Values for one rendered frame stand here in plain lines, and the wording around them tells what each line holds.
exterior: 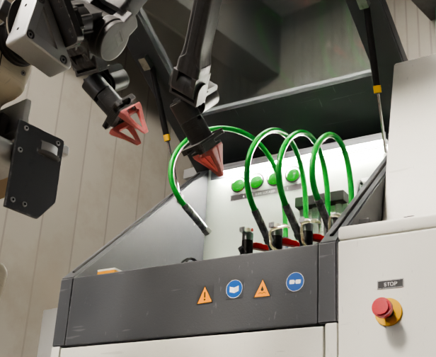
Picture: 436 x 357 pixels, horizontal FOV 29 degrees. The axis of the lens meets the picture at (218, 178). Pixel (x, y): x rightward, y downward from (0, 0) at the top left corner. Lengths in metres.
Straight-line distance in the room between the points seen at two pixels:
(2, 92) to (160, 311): 0.59
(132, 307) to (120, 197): 3.04
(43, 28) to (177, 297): 0.66
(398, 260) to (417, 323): 0.12
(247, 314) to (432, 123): 0.66
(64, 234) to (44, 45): 3.17
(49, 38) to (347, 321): 0.73
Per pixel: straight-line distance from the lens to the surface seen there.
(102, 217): 4.72
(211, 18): 1.82
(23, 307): 4.27
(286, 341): 1.61
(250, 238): 2.03
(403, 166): 1.95
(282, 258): 1.66
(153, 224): 2.25
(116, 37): 1.51
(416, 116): 2.04
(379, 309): 1.51
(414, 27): 4.80
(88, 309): 1.91
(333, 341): 1.57
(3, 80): 1.47
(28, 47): 1.38
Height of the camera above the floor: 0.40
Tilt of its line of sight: 24 degrees up
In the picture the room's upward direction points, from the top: 3 degrees clockwise
